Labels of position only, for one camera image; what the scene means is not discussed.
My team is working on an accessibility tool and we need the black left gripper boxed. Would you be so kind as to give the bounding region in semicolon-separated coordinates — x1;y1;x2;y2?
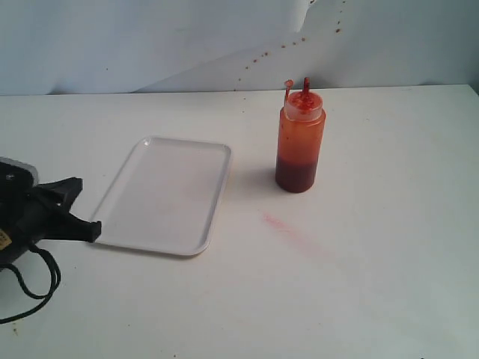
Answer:
1;177;102;271

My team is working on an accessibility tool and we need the red sauce squeeze bottle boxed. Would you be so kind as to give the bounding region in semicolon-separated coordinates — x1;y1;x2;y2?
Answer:
275;77;326;193

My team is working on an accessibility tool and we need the white rectangular plastic tray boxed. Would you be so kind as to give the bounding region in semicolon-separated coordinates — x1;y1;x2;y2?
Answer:
92;136;232;257

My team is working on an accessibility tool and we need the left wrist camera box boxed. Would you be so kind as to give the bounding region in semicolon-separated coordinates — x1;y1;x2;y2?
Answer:
1;157;39;188

